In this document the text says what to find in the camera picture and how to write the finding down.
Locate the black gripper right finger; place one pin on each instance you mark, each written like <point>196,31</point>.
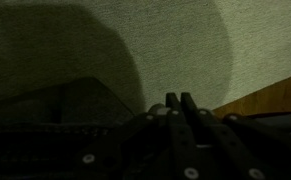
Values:
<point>225,143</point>

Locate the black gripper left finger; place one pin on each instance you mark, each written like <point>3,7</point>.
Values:
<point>178,140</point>

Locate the cream carpet rug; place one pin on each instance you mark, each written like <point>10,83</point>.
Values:
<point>185,40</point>

